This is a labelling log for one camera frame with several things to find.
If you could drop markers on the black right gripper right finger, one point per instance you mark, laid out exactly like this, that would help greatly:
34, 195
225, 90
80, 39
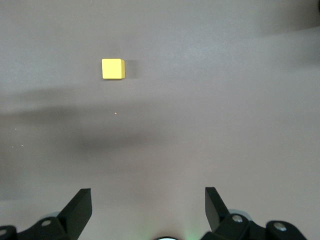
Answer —
220, 220

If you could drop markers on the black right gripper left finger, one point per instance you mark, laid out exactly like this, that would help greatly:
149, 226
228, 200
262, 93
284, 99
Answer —
72, 215

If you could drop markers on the yellow block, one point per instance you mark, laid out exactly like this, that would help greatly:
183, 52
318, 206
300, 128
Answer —
112, 69

